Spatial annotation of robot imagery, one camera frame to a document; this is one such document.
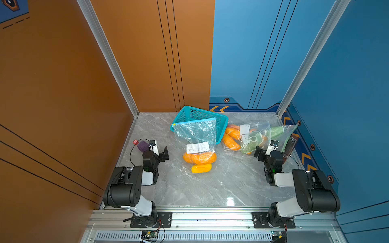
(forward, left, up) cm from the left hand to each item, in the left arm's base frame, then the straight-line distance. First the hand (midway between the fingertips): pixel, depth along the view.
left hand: (159, 146), depth 94 cm
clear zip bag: (-4, -22, +10) cm, 25 cm away
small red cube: (+6, +18, -5) cm, 20 cm away
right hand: (0, -66, 0) cm, 66 cm away
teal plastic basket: (+29, -15, -1) cm, 33 cm away
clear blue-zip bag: (+12, -48, +2) cm, 49 cm away
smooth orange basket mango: (-11, -28, +5) cm, 30 cm away
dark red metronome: (-4, -76, +9) cm, 77 cm away
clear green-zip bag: (+5, -61, +4) cm, 62 cm away
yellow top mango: (-10, -20, +4) cm, 23 cm away
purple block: (0, +10, 0) cm, 10 cm away
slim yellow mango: (-15, -27, 0) cm, 30 cm away
